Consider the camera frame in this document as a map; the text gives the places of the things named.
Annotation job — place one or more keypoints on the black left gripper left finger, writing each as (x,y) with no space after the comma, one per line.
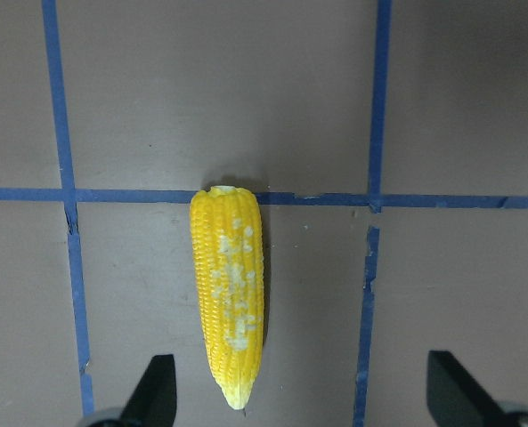
(153,402)

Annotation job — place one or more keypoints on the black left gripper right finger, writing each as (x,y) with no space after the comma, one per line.
(455,398)

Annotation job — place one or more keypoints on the yellow plastic corn cob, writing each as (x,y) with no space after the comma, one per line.
(228,258)

